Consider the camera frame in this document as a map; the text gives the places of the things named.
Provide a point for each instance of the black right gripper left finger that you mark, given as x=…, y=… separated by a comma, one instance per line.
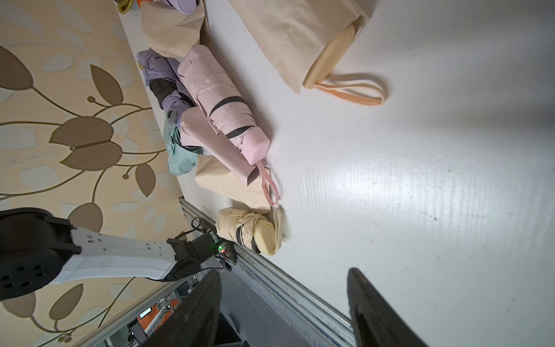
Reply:
x=195, y=321

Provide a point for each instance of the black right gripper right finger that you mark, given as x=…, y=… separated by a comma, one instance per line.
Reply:
x=374, y=321

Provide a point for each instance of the pink sleeved umbrella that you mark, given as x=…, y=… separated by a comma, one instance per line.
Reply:
x=214, y=92

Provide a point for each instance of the lilac umbrella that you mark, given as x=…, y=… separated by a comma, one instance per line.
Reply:
x=185, y=7
x=161, y=76

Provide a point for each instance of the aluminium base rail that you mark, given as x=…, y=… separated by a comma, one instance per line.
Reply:
x=267, y=307

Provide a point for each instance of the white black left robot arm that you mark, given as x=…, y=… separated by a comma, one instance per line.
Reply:
x=38, y=249

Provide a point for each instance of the cream umbrella sleeve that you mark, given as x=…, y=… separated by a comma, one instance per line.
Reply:
x=214, y=176

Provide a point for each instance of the mint green umbrella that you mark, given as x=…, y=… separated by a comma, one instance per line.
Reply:
x=182, y=159

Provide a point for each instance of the cream bare umbrella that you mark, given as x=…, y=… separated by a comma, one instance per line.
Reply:
x=251, y=230

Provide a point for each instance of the yellow black work glove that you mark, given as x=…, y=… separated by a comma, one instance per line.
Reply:
x=124, y=6

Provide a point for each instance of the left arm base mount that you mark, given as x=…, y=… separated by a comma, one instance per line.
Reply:
x=190, y=255

